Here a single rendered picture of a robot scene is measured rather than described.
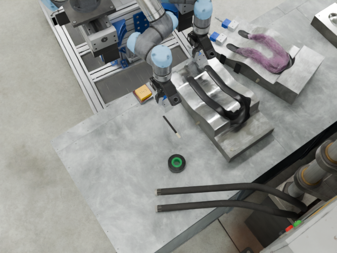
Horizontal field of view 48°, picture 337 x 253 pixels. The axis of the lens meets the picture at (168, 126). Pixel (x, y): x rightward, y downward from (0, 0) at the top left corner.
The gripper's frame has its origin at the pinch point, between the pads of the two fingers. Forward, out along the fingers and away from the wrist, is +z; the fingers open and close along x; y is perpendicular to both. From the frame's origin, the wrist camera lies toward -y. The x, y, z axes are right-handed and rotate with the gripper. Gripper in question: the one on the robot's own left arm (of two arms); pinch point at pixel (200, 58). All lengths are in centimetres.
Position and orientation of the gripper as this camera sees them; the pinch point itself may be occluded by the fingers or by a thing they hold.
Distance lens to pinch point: 189.1
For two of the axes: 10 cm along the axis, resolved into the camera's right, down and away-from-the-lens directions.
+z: 0.1, 4.2, 9.1
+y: -5.7, -7.4, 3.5
